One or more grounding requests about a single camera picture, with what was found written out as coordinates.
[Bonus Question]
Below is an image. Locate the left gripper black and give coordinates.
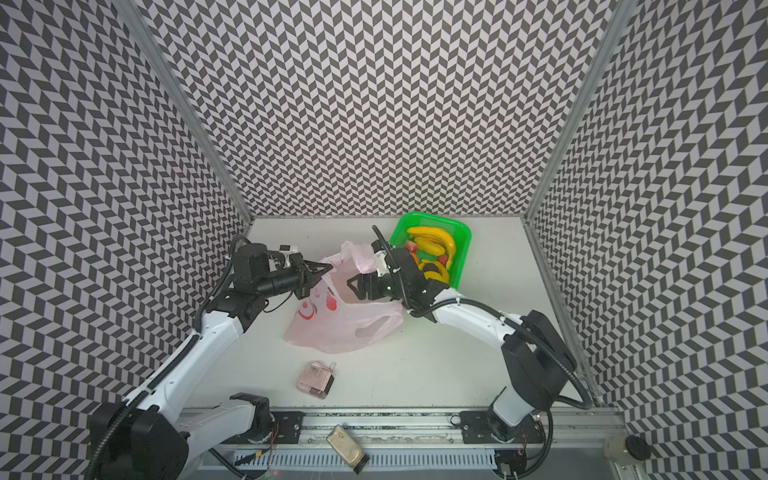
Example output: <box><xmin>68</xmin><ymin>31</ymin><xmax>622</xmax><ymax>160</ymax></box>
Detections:
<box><xmin>256</xmin><ymin>253</ymin><xmax>334</xmax><ymax>300</ymax></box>

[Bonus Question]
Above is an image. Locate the pink plastic bag fruit print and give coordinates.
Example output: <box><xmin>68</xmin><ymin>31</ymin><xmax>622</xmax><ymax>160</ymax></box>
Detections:
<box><xmin>283</xmin><ymin>241</ymin><xmax>404</xmax><ymax>354</ymax></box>

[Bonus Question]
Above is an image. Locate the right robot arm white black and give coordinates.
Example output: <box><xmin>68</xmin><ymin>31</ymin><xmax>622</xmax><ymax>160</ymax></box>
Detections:
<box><xmin>347</xmin><ymin>249</ymin><xmax>594</xmax><ymax>442</ymax></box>

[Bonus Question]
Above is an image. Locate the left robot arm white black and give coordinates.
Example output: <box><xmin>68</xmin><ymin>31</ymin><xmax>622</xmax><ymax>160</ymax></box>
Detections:
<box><xmin>85</xmin><ymin>235</ymin><xmax>333</xmax><ymax>479</ymax></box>

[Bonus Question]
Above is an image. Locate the red fake strawberry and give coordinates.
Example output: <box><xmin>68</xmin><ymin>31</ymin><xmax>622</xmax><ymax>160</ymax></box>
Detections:
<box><xmin>404</xmin><ymin>240</ymin><xmax>419</xmax><ymax>254</ymax></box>

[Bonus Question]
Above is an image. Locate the yellow fake banana bunch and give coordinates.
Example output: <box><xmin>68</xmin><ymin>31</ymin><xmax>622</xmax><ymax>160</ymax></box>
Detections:
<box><xmin>406</xmin><ymin>226</ymin><xmax>457</xmax><ymax>269</ymax></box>

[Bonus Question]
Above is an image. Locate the green plastic basket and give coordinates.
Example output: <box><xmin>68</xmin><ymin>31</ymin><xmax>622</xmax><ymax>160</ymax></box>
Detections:
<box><xmin>389</xmin><ymin>212</ymin><xmax>472</xmax><ymax>288</ymax></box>

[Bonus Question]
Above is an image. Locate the black knob on block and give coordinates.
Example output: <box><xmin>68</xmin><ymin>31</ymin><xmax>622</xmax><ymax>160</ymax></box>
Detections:
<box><xmin>624</xmin><ymin>435</ymin><xmax>652</xmax><ymax>462</ymax></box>

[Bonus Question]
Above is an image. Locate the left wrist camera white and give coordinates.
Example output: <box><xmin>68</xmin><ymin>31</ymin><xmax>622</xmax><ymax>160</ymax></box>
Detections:
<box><xmin>277</xmin><ymin>244</ymin><xmax>299</xmax><ymax>266</ymax></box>

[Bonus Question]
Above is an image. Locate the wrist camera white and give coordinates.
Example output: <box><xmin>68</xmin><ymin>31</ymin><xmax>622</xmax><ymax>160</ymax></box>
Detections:
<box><xmin>277</xmin><ymin>244</ymin><xmax>299</xmax><ymax>266</ymax></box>
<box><xmin>371</xmin><ymin>240</ymin><xmax>390</xmax><ymax>277</ymax></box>

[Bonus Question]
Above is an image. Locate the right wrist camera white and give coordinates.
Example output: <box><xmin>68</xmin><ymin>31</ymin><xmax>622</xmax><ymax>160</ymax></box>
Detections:
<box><xmin>371</xmin><ymin>240</ymin><xmax>390</xmax><ymax>277</ymax></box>

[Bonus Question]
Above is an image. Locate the aluminium rail base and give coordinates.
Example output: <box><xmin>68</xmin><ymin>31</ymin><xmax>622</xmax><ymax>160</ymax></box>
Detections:
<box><xmin>192</xmin><ymin>407</ymin><xmax>626</xmax><ymax>479</ymax></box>

